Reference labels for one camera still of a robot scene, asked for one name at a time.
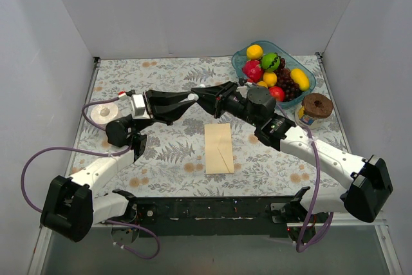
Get red apple toy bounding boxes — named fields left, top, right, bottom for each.
left=269, top=86, right=285, bottom=102

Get yellow mango toy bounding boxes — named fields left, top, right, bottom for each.
left=290, top=68, right=311, bottom=91

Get aluminium frame profile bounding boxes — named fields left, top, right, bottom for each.
left=28, top=226, right=113, bottom=274

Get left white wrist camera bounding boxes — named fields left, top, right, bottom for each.
left=130, top=94, right=145, bottom=120

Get yellow orange fruit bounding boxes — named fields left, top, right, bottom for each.
left=246, top=44, right=263, bottom=60

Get white labelled jar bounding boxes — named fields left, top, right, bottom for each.
left=294, top=106, right=324, bottom=129

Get green watermelon toy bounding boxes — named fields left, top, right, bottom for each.
left=261, top=53, right=281, bottom=72

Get white toilet paper roll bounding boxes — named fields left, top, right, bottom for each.
left=90, top=102, right=122, bottom=126

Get beige paper envelope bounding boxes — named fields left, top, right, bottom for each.
left=204, top=123, right=234, bottom=175

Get small yellow lemon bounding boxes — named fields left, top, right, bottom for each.
left=262, top=72, right=277, bottom=88

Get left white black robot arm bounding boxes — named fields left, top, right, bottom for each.
left=41, top=90, right=199, bottom=242

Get teal plastic fruit basket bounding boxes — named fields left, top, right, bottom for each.
left=232, top=41, right=316, bottom=108

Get small orange lemon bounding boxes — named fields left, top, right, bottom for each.
left=257, top=81, right=268, bottom=88

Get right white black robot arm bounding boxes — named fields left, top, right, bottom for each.
left=191, top=82, right=393, bottom=223

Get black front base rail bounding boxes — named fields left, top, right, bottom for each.
left=110, top=196, right=307, bottom=238

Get red strawberry toy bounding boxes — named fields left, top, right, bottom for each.
left=242, top=60, right=263, bottom=83

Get floral patterned table mat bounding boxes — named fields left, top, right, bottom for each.
left=66, top=55, right=363, bottom=198

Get dark purple grapes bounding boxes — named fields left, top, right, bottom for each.
left=274, top=58, right=302, bottom=102

